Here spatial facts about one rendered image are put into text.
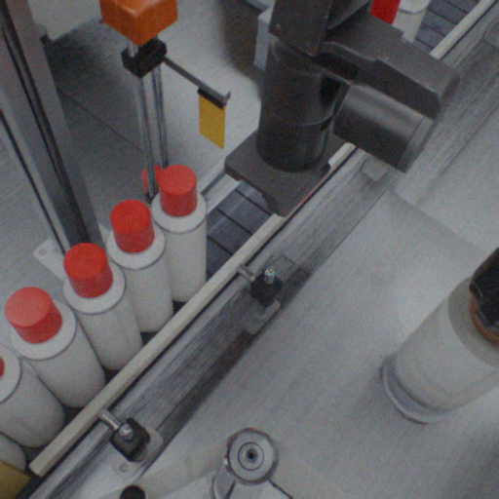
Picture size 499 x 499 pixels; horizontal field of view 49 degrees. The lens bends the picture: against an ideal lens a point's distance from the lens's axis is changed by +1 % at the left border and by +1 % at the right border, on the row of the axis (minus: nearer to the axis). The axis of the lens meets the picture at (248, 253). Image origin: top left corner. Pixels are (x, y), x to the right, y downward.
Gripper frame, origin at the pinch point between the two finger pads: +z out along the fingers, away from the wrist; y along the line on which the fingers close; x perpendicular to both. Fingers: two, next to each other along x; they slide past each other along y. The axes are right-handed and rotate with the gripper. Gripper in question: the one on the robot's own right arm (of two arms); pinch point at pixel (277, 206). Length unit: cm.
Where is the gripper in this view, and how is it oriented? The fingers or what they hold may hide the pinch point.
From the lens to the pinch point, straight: 54.3
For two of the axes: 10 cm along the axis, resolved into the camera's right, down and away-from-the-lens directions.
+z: -0.7, 4.8, 8.7
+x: -7.8, -5.8, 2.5
